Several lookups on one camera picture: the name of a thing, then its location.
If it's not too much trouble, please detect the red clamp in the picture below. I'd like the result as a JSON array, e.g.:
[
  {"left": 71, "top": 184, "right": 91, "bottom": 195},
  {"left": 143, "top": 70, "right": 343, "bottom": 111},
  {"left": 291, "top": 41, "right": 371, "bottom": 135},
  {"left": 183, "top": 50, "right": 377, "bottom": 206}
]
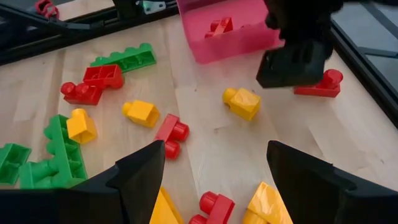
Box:
[{"left": 34, "top": 0, "right": 60, "bottom": 20}]

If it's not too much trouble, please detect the pink translucent bin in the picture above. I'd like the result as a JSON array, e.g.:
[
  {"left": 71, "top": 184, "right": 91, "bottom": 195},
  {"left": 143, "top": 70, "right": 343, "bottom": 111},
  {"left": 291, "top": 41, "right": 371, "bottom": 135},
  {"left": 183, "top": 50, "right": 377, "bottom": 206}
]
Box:
[{"left": 175, "top": 0, "right": 283, "bottom": 65}]

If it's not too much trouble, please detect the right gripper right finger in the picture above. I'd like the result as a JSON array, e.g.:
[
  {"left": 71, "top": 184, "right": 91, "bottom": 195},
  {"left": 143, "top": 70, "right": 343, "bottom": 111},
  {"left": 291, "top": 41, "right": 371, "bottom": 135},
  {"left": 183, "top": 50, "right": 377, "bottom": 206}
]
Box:
[{"left": 266, "top": 140, "right": 398, "bottom": 224}]

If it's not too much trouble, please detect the red two-stud building block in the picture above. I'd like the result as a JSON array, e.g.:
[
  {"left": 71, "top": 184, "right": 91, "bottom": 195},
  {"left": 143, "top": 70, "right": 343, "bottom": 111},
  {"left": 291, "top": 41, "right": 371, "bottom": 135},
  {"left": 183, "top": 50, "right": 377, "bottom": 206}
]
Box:
[
  {"left": 60, "top": 82, "right": 104, "bottom": 106},
  {"left": 154, "top": 113, "right": 190, "bottom": 161},
  {"left": 188, "top": 190, "right": 236, "bottom": 224}
]

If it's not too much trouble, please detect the yellow sloped building block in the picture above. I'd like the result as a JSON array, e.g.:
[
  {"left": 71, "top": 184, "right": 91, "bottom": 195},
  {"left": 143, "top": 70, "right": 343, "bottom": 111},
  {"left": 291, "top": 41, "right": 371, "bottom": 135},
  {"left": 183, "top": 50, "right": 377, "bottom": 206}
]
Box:
[{"left": 242, "top": 181, "right": 294, "bottom": 224}]

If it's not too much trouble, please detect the silver metal bracket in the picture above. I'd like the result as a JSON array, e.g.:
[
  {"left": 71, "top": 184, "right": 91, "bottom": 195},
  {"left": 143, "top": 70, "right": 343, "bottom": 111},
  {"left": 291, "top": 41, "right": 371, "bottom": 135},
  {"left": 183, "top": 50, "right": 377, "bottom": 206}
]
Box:
[{"left": 135, "top": 0, "right": 167, "bottom": 16}]

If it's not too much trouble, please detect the long green building block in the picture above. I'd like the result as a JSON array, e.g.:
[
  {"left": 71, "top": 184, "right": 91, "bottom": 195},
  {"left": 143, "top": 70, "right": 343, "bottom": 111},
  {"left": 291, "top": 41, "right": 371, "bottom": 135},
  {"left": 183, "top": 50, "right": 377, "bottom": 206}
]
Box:
[
  {"left": 90, "top": 42, "right": 157, "bottom": 74},
  {"left": 43, "top": 114, "right": 89, "bottom": 188}
]

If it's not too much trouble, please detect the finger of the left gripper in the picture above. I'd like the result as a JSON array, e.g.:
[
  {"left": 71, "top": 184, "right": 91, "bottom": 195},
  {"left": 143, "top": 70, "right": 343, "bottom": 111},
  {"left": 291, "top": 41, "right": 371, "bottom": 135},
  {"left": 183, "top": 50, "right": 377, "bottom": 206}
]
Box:
[{"left": 256, "top": 39, "right": 326, "bottom": 89}]

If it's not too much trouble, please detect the yellow single-stud building block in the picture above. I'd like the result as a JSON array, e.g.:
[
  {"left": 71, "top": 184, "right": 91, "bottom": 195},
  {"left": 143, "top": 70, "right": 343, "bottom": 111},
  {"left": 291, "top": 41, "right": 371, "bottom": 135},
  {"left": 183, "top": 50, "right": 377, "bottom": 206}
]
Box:
[
  {"left": 121, "top": 99, "right": 160, "bottom": 129},
  {"left": 222, "top": 86, "right": 262, "bottom": 122},
  {"left": 66, "top": 108, "right": 98, "bottom": 145}
]

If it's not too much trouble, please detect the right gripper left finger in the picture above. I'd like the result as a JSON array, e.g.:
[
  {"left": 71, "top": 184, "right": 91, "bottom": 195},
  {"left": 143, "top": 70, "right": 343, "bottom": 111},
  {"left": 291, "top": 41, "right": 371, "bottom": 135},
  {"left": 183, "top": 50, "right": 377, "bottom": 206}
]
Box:
[{"left": 0, "top": 139, "right": 167, "bottom": 224}]

